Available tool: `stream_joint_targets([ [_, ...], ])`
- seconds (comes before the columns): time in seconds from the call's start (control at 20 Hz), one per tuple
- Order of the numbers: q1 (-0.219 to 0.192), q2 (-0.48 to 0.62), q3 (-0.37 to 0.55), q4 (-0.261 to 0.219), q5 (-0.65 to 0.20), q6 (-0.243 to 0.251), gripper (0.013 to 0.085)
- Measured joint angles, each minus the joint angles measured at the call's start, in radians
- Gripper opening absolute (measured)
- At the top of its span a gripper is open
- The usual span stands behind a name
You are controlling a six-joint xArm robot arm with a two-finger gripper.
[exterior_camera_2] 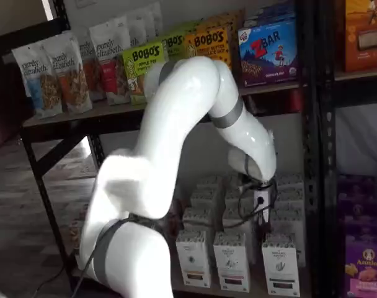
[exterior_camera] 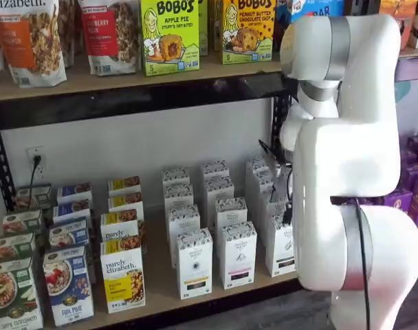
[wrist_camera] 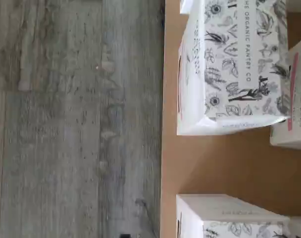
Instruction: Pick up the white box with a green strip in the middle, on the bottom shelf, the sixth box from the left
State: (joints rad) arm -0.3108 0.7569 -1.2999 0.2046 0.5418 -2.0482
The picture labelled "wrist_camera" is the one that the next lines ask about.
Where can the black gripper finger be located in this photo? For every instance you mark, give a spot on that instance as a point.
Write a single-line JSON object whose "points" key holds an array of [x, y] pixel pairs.
{"points": [[125, 236]]}

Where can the white floral box green stripe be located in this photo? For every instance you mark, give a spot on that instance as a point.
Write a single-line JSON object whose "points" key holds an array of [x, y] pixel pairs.
{"points": [[227, 215]]}

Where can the white floral box pink stripe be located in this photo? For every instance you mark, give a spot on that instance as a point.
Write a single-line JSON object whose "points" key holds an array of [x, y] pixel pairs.
{"points": [[227, 62], [296, 99]]}

